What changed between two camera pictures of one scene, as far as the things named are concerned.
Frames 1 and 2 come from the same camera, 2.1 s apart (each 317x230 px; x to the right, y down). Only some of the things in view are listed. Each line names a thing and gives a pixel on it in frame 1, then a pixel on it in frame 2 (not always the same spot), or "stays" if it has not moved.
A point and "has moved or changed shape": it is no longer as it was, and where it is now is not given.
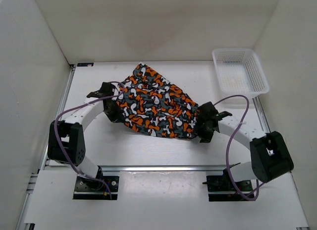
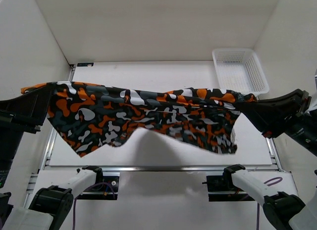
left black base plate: x=87 y=189 stays
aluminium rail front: x=142 y=168 stays
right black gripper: x=205 y=138 to x=270 y=114
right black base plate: x=220 y=189 stays
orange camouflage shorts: x=149 y=104 has moved or changed shape
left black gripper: x=119 y=117 to x=25 y=110
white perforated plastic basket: x=239 y=72 stays
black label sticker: x=85 y=64 stays
